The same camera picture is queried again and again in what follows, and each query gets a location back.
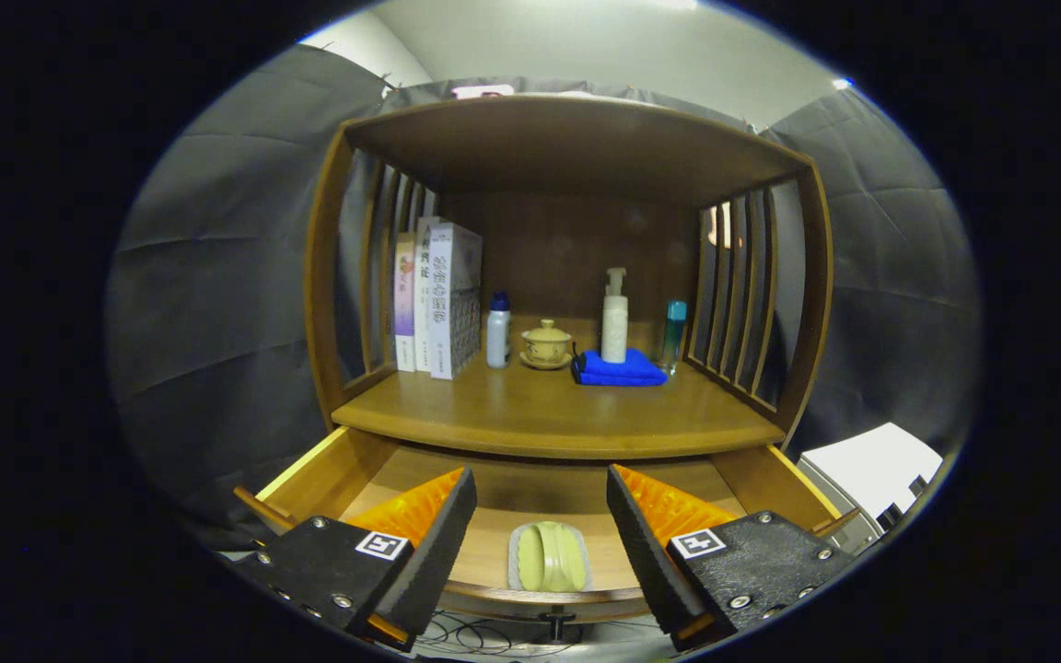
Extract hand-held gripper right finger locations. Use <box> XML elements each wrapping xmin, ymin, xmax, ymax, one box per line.
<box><xmin>606</xmin><ymin>463</ymin><xmax>856</xmax><ymax>651</ymax></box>

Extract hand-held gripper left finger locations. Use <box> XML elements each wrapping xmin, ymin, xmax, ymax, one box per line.
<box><xmin>231</xmin><ymin>466</ymin><xmax>478</xmax><ymax>653</ymax></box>

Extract green-handled grey scrub pad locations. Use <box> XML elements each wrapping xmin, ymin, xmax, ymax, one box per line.
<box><xmin>507</xmin><ymin>520</ymin><xmax>592</xmax><ymax>593</ymax></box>

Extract wooden countertop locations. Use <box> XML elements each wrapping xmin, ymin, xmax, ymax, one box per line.
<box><xmin>332</xmin><ymin>318</ymin><xmax>787</xmax><ymax>459</ymax></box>

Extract white and grey drawer unit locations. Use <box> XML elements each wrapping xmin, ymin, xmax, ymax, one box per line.
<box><xmin>796</xmin><ymin>423</ymin><xmax>944</xmax><ymax>553</ymax></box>

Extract blue folded cloth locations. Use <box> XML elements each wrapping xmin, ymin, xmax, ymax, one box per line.
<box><xmin>571</xmin><ymin>348</ymin><xmax>669</xmax><ymax>388</ymax></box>

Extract clear bottle with teal cap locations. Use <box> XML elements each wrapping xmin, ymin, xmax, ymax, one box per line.
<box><xmin>660</xmin><ymin>300</ymin><xmax>688</xmax><ymax>377</ymax></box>

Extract white bottle with blue cap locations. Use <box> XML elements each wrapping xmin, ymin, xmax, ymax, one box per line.
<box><xmin>485</xmin><ymin>292</ymin><xmax>512</xmax><ymax>369</ymax></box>

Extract beige lidded teacup with saucer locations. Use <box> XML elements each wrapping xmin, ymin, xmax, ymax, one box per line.
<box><xmin>519</xmin><ymin>319</ymin><xmax>575</xmax><ymax>371</ymax></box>

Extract white pump bottle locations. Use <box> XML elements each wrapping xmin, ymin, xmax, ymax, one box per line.
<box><xmin>600</xmin><ymin>267</ymin><xmax>630</xmax><ymax>365</ymax></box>

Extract thick white patterned book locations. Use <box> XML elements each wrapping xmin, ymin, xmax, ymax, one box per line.
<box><xmin>427</xmin><ymin>222</ymin><xmax>484</xmax><ymax>381</ymax></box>

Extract purple and white book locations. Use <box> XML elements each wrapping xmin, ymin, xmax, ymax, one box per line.
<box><xmin>392</xmin><ymin>232</ymin><xmax>417</xmax><ymax>373</ymax></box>

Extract black floor cables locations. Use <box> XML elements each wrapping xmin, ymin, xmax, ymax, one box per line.
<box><xmin>411</xmin><ymin>612</ymin><xmax>660</xmax><ymax>659</ymax></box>

